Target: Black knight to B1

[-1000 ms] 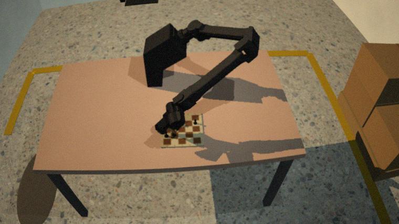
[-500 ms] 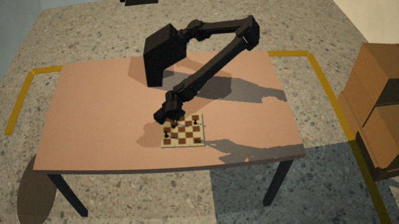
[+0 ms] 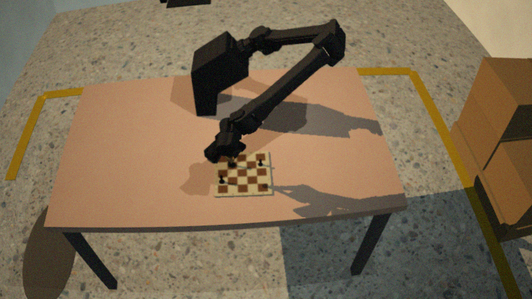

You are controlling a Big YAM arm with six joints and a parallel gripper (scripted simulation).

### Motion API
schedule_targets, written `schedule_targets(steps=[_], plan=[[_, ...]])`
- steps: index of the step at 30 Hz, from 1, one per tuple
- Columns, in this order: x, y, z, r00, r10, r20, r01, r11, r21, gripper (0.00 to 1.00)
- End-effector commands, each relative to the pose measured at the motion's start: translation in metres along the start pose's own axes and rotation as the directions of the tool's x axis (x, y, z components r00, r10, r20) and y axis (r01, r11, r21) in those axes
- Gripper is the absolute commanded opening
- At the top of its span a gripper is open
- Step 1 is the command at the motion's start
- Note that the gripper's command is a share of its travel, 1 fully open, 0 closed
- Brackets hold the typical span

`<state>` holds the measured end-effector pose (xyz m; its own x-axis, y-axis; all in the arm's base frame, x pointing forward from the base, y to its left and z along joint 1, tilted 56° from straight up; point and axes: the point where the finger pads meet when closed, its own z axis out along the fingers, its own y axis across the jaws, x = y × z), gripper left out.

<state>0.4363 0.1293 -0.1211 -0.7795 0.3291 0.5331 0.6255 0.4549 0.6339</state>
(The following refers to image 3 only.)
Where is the tan and brown chessboard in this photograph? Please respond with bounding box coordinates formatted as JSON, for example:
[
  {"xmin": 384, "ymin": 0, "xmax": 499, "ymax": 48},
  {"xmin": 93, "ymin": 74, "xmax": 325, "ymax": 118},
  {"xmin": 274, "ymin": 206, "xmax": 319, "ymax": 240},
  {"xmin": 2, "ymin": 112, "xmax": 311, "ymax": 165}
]
[{"xmin": 214, "ymin": 151, "xmax": 272, "ymax": 197}]

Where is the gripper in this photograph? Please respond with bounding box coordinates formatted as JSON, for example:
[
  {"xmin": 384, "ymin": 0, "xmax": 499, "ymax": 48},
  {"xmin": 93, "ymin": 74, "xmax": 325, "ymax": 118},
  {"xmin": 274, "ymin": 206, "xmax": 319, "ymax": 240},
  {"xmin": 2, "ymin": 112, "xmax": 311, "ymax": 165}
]
[{"xmin": 224, "ymin": 142, "xmax": 246, "ymax": 164}]

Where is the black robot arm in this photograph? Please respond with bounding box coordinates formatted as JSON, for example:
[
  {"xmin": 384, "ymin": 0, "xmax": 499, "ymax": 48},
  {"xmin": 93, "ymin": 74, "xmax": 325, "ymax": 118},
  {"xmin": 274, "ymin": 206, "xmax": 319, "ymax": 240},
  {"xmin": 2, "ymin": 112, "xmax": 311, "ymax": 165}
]
[{"xmin": 204, "ymin": 19, "xmax": 346, "ymax": 164}]

